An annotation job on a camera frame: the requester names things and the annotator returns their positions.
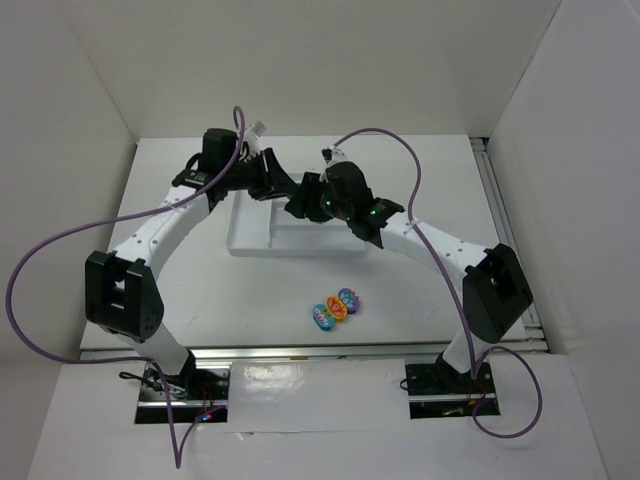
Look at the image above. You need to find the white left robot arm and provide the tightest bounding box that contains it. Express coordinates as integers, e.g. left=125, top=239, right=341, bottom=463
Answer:
left=85, top=122, right=297, bottom=377

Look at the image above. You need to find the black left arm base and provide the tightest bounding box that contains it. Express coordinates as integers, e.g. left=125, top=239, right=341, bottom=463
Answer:
left=119, top=366, right=231, bottom=425

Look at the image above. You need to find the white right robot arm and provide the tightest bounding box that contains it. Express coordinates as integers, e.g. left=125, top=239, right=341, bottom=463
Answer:
left=285, top=161, right=533, bottom=374

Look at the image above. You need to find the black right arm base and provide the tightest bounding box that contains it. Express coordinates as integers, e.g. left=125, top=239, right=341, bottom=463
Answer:
left=399, top=363, right=500, bottom=420

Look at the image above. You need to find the white divided plastic tray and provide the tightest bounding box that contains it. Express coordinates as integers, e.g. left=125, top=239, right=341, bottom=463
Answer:
left=226, top=191, right=368, bottom=259

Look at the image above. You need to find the purple flower lego piece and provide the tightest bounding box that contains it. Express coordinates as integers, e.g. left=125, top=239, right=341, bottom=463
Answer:
left=338, top=288, right=361, bottom=315

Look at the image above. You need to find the yellow butterfly lego piece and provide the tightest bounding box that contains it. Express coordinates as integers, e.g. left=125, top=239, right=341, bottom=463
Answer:
left=326, top=296, right=349, bottom=323

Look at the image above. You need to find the teal frog lego piece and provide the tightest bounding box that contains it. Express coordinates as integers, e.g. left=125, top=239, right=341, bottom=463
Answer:
left=312, top=304, right=335, bottom=331

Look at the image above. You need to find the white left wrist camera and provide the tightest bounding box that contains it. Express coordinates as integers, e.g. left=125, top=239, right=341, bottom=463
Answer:
left=242, top=121, right=267, bottom=158

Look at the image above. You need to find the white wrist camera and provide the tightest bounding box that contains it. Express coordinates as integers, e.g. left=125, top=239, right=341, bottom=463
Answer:
left=321, top=146, right=348, bottom=170
left=242, top=121, right=267, bottom=158

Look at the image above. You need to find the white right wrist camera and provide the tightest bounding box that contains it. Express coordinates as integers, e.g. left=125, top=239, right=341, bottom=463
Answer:
left=321, top=146, right=348, bottom=170

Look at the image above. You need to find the aluminium table edge rail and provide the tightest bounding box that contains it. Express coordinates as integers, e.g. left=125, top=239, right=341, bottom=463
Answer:
left=80, top=341, right=549, bottom=360

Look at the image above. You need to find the aluminium right side rail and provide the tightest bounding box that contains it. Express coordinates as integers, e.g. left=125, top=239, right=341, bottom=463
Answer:
left=469, top=137, right=548, bottom=351

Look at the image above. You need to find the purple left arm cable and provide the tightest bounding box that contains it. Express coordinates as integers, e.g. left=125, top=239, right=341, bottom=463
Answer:
left=4, top=105, right=251, bottom=469

